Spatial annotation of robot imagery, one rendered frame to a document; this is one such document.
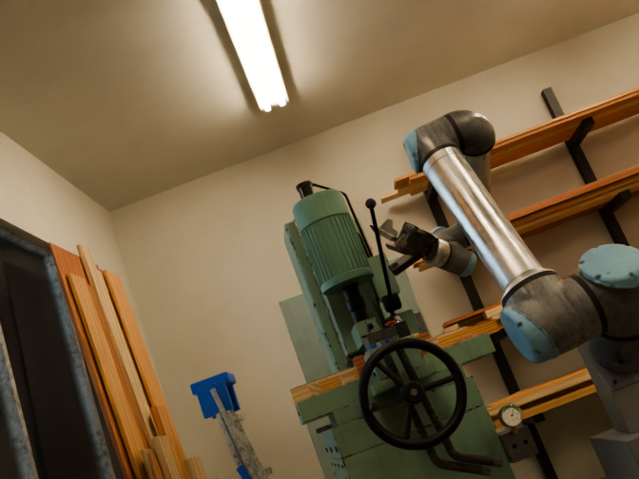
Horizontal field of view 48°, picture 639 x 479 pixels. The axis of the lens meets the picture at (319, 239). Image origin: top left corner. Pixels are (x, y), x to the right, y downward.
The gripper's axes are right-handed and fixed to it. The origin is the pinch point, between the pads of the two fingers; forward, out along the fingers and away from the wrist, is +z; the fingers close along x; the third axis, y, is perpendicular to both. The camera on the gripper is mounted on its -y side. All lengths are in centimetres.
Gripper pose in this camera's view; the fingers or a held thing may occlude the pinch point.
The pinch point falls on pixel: (376, 236)
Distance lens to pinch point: 226.4
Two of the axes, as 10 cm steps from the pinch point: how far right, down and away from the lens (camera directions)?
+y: 4.4, -8.6, -2.7
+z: -8.6, -3.1, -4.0
